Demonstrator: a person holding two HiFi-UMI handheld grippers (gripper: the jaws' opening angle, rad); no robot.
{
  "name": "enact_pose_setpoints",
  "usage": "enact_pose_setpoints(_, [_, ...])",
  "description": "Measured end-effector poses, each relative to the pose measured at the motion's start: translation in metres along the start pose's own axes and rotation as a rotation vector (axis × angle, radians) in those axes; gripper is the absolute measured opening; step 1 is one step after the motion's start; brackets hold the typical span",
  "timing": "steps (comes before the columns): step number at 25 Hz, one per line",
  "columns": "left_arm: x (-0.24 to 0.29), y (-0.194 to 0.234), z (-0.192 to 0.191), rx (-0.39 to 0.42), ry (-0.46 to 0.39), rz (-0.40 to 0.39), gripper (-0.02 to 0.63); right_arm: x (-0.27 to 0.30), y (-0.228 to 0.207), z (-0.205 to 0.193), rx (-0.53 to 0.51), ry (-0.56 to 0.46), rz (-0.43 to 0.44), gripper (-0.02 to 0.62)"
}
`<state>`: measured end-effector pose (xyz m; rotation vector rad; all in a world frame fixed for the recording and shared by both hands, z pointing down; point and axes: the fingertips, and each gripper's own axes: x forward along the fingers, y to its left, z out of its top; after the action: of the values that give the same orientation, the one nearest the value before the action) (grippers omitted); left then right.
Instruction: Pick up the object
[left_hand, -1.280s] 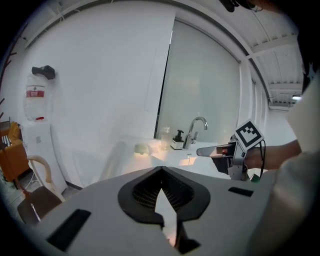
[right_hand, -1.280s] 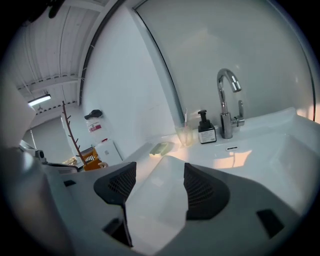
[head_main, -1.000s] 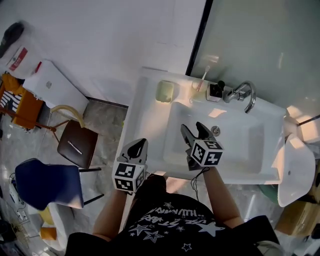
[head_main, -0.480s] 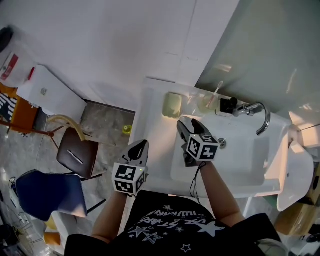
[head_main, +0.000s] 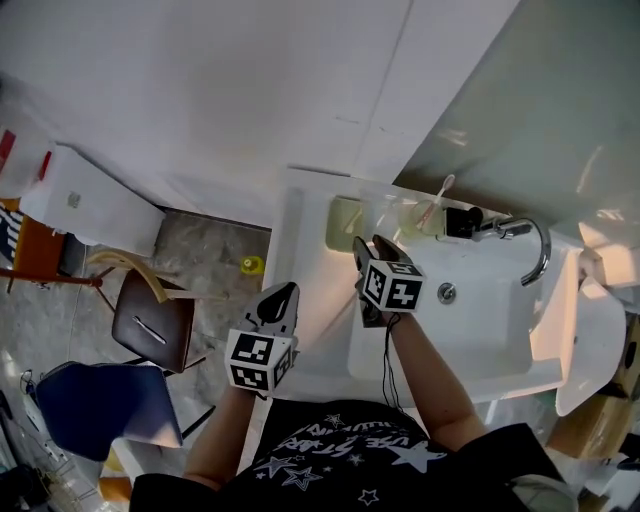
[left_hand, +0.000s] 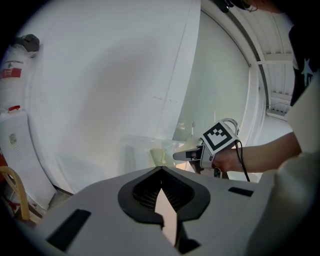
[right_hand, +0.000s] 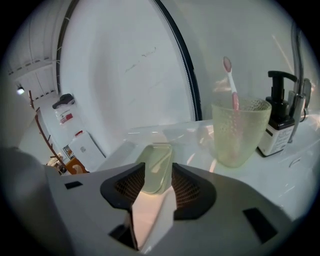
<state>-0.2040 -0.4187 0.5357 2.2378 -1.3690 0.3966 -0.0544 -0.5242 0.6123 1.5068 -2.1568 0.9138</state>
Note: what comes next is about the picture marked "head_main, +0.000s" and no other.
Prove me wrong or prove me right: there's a green soap dish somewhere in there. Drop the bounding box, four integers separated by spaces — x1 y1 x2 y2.
325 195 365 253

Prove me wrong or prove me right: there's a person's right forearm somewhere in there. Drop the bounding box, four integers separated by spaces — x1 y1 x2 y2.
387 311 487 452

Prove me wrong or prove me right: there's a black white patterned fabric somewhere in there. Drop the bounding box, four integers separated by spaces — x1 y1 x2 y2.
0 206 25 262

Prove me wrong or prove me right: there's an orange item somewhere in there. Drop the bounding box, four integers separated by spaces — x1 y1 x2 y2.
97 476 134 505

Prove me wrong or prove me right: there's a chrome faucet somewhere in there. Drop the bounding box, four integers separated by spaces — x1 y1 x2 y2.
478 216 553 288

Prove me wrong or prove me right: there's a white water dispenser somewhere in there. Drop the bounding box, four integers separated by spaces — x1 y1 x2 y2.
19 141 167 259

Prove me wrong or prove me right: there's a person's left forearm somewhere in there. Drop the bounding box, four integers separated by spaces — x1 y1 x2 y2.
183 386 262 490

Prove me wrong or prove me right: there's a black soap dispenser bottle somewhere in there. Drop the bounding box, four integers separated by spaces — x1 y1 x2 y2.
443 205 486 241

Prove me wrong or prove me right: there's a white sink vanity cabinet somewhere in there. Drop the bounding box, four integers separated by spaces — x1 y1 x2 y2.
239 166 587 474

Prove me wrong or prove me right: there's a cardboard box with round hole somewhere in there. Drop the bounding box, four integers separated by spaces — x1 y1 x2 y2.
607 314 640 401

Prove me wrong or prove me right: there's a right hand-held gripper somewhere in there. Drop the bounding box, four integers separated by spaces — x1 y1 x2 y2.
352 234 426 329

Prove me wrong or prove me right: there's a clear toothbrush cup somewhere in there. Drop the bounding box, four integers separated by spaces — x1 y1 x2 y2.
396 197 447 239

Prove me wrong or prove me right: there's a black gripper cord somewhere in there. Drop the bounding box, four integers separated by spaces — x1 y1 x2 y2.
381 312 417 417

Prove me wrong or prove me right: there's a brown chair with wooden back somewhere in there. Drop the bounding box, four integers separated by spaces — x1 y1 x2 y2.
85 250 232 377

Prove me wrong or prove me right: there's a pink toothbrush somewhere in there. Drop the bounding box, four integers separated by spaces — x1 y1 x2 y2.
418 174 457 227

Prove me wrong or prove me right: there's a dark blue chair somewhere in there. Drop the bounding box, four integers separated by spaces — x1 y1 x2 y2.
35 361 217 462

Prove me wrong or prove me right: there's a plain cardboard box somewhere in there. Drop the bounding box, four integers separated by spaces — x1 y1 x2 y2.
546 392 639 460

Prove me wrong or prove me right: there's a small white utensil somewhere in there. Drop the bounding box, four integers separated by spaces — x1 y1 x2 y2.
131 315 168 346

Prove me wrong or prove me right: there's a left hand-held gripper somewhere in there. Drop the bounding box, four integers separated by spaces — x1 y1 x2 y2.
224 282 301 401

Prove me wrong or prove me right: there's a black star print t-shirt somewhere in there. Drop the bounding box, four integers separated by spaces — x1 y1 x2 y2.
129 398 567 512

